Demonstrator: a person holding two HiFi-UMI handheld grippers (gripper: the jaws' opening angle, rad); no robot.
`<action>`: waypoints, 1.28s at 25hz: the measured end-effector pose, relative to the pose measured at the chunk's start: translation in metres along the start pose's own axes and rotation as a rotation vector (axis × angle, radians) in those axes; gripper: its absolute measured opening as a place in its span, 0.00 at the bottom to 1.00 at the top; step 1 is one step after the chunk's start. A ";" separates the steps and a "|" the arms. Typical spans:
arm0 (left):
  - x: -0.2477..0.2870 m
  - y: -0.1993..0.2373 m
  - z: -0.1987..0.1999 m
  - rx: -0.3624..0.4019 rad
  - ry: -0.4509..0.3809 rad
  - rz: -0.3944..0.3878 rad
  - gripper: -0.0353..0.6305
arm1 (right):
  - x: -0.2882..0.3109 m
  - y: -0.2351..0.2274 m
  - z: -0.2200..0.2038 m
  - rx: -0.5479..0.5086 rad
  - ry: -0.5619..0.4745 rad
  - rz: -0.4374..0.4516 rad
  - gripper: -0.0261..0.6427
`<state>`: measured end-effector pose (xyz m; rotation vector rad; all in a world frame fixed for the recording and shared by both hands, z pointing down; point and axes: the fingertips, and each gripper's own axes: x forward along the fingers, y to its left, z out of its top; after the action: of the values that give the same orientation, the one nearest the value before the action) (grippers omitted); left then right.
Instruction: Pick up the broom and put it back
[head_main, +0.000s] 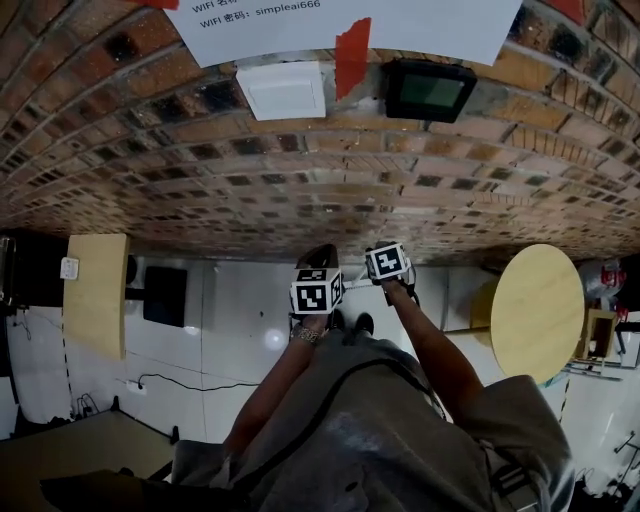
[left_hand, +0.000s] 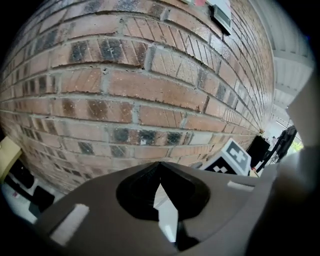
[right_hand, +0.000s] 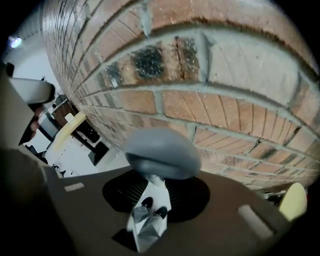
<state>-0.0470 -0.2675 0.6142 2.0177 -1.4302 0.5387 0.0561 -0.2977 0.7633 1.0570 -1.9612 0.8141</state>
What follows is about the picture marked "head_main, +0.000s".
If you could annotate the rectangular light wooden table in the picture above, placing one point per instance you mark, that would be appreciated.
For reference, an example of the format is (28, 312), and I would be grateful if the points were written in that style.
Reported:
(97, 295)

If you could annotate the red and white bag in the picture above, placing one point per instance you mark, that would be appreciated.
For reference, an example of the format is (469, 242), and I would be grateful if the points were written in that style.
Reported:
(607, 281)

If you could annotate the small white socket box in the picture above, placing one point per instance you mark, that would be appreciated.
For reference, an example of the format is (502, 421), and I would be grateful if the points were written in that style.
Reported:
(70, 268)

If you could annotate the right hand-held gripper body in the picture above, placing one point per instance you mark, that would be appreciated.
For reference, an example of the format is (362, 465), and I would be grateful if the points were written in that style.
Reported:
(388, 264)

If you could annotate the person's left forearm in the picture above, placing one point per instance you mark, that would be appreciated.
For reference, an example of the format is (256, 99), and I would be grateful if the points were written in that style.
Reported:
(270, 390)

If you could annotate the short red tape piece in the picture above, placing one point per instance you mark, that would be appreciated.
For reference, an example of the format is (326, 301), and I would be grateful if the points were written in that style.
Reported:
(567, 9)
(160, 3)

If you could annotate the black wall control panel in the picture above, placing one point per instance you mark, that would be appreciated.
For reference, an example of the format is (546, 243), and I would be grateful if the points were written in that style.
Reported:
(430, 91)

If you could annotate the person's right forearm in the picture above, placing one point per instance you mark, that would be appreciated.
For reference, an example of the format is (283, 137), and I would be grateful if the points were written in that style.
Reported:
(435, 350)

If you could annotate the black square seat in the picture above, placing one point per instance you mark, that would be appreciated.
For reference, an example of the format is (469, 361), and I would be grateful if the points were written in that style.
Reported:
(165, 296)

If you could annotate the white power strip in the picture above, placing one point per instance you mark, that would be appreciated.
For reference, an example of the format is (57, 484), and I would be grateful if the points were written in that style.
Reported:
(136, 387)

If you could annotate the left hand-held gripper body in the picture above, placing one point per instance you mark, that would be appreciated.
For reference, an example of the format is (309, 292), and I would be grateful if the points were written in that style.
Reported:
(311, 296)

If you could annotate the person's black left shoe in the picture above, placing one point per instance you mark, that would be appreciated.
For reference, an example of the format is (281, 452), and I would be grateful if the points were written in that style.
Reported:
(338, 320)

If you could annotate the person's grey shirt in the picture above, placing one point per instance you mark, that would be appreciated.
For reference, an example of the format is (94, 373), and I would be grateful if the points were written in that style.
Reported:
(380, 440)

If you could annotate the round light wooden table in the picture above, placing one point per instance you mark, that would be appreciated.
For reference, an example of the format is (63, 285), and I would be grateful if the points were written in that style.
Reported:
(537, 312)

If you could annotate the long red tape strip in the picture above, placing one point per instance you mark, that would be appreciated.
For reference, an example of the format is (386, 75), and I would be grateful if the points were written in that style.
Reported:
(352, 60)

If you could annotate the person's black right shoe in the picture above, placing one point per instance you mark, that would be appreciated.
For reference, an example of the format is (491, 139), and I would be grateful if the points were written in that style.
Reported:
(365, 324)

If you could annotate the white wall switch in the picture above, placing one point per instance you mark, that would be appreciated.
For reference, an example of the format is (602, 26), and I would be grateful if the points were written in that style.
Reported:
(285, 92)

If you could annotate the white paper notice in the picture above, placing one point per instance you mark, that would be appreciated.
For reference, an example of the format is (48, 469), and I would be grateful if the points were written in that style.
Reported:
(350, 20)

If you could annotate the grey desk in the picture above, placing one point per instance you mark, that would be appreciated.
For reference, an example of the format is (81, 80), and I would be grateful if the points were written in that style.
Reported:
(75, 445)

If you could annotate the person's black shoe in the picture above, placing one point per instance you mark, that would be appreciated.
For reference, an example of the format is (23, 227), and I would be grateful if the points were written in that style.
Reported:
(338, 320)
(365, 324)

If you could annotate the small wooden stool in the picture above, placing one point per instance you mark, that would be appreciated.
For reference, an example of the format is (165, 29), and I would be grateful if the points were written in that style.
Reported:
(597, 332)

